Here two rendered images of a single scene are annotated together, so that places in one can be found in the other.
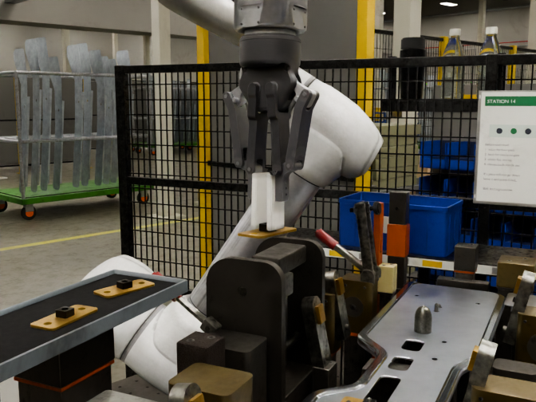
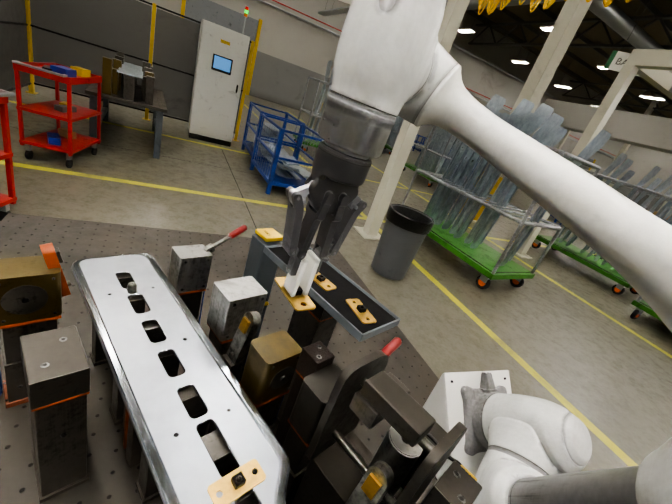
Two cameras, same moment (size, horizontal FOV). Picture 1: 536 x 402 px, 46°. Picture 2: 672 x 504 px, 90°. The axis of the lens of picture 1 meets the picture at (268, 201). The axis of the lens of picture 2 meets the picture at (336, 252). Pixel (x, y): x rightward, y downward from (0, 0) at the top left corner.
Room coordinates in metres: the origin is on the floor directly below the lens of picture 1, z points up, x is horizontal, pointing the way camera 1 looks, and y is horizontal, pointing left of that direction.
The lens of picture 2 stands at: (0.93, -0.45, 1.56)
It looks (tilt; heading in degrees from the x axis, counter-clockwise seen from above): 24 degrees down; 103
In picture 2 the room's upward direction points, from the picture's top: 19 degrees clockwise
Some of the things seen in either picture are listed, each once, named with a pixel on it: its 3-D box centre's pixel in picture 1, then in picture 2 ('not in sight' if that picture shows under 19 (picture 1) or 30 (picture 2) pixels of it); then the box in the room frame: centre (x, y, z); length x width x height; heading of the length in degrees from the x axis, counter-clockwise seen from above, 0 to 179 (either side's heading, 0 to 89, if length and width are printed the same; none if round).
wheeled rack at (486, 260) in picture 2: not in sight; (480, 201); (1.49, 4.66, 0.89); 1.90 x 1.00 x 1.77; 140
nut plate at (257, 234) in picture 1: (267, 228); (295, 290); (0.78, 0.00, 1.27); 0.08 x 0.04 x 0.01; 145
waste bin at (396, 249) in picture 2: not in sight; (399, 243); (0.76, 3.12, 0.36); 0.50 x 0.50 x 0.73
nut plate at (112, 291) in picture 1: (124, 285); (361, 309); (0.88, 0.21, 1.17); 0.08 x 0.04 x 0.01; 139
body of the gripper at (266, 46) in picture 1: (269, 73); (335, 180); (0.79, 0.00, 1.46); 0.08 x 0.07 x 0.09; 55
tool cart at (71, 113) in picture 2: not in sight; (62, 114); (-3.09, 2.26, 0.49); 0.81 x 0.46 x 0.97; 122
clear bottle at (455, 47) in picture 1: (453, 65); not in sight; (1.87, -0.54, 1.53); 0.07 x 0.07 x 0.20
